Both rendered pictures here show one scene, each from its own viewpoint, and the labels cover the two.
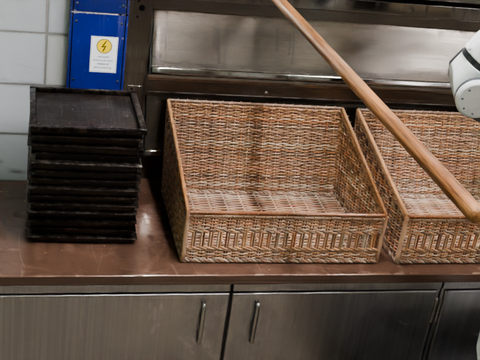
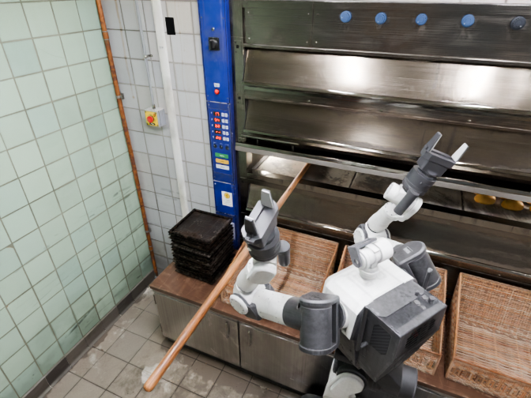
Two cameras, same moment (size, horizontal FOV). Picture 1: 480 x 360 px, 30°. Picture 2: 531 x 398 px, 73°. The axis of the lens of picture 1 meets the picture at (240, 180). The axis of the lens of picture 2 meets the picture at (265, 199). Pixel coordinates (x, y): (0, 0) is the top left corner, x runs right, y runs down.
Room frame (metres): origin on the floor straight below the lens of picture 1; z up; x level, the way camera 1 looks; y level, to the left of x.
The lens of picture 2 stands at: (1.03, -1.01, 2.17)
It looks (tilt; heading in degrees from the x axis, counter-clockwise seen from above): 31 degrees down; 39
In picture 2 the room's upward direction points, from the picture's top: straight up
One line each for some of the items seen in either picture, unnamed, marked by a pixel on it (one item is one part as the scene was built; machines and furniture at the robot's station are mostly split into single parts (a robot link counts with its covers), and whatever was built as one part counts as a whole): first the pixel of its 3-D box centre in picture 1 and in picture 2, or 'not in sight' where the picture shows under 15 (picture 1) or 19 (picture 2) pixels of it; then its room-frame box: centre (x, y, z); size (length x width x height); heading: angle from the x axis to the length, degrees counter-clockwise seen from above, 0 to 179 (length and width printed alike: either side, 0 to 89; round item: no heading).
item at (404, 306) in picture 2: not in sight; (375, 317); (1.85, -0.79, 1.26); 0.34 x 0.30 x 0.36; 162
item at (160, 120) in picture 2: not in sight; (155, 117); (2.25, 0.88, 1.46); 0.10 x 0.07 x 0.10; 106
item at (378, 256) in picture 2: not in sight; (372, 256); (1.87, -0.73, 1.46); 0.10 x 0.07 x 0.09; 162
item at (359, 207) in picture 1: (268, 178); (280, 272); (2.29, -0.08, 0.72); 0.56 x 0.49 x 0.28; 105
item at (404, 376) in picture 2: not in sight; (374, 366); (1.88, -0.81, 1.00); 0.28 x 0.13 x 0.18; 107
